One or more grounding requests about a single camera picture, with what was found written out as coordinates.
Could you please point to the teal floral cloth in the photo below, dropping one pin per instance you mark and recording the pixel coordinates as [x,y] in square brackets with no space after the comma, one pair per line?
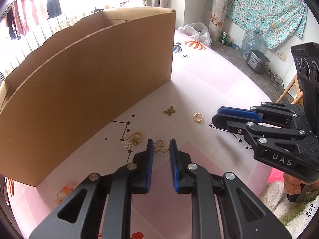
[275,20]

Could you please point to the green drink can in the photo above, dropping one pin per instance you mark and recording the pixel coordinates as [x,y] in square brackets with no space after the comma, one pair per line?
[223,38]

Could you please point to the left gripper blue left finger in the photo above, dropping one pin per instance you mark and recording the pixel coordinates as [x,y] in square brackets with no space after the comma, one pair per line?
[141,180]

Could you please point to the white plastic bag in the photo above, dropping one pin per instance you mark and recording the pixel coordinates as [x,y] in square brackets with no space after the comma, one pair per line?
[197,31]

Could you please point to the clear water jug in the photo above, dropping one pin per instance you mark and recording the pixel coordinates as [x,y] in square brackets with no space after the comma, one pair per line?
[252,40]

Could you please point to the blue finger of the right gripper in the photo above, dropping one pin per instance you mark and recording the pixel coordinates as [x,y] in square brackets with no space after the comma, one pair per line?
[240,113]
[232,124]

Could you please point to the silver rice cooker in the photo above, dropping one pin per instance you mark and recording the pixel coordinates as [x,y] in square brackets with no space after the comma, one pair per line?
[257,61]

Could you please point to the small bronze butterfly charm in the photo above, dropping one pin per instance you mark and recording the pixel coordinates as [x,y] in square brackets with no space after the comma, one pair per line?
[170,111]

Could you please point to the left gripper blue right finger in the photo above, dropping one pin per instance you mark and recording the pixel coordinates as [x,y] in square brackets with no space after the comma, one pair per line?
[183,182]

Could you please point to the rolled patterned wallpaper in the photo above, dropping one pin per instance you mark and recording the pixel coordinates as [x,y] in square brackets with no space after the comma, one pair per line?
[217,17]

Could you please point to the large brown cardboard box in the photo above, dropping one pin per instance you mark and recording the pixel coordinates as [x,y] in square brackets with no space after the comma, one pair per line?
[77,82]

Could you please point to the right hand holding grip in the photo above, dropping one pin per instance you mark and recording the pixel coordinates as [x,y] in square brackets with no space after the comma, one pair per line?
[292,185]

